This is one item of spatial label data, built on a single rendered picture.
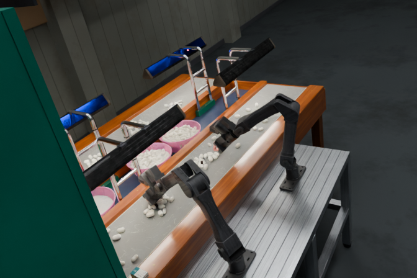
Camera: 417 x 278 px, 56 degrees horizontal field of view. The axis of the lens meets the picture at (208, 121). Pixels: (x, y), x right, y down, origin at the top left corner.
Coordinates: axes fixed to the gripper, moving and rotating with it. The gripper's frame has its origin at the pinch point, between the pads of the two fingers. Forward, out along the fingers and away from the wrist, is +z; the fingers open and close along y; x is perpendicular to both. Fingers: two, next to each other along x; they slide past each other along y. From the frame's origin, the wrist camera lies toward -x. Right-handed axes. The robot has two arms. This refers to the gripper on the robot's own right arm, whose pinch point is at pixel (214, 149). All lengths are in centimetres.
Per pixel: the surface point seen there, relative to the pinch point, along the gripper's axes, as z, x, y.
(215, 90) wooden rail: 44, -28, -75
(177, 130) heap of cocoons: 38.1, -22.3, -19.5
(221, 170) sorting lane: -0.7, 10.5, 6.5
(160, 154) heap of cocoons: 31.6, -17.5, 6.3
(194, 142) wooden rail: 19.3, -9.7, -8.3
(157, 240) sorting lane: -2, 11, 58
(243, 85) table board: 37, -18, -95
